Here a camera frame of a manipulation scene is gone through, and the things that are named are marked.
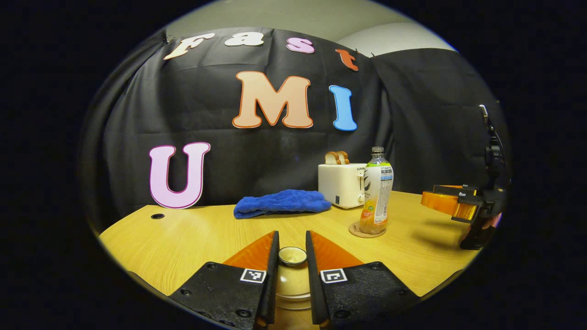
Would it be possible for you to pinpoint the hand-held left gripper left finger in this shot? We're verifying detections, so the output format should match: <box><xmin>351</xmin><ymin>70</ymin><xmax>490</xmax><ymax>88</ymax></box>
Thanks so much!
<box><xmin>167</xmin><ymin>230</ymin><xmax>280</xmax><ymax>330</ymax></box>

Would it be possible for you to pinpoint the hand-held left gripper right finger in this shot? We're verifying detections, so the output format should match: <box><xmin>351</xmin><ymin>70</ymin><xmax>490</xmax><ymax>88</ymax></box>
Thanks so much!
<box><xmin>305</xmin><ymin>230</ymin><xmax>420</xmax><ymax>330</ymax></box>

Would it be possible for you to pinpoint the clear labelled water bottle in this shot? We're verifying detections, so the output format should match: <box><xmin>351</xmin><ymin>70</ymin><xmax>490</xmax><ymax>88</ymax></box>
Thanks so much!
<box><xmin>359</xmin><ymin>147</ymin><xmax>394</xmax><ymax>235</ymax></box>

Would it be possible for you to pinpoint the round wooden coaster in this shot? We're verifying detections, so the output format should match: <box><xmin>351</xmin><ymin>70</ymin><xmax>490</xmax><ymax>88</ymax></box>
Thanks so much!
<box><xmin>349</xmin><ymin>221</ymin><xmax>387</xmax><ymax>238</ymax></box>

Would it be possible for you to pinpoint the blue towel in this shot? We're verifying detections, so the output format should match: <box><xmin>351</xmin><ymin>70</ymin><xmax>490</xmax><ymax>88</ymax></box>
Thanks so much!
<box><xmin>233</xmin><ymin>189</ymin><xmax>332</xmax><ymax>220</ymax></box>

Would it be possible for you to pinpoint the black backdrop cloth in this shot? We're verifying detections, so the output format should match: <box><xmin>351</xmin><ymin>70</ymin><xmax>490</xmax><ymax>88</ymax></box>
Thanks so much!
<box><xmin>80</xmin><ymin>27</ymin><xmax>509</xmax><ymax>230</ymax></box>

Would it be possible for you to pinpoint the white toaster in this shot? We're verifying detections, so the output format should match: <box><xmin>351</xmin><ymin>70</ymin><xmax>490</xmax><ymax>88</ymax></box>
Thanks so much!
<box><xmin>318</xmin><ymin>163</ymin><xmax>367</xmax><ymax>209</ymax></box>

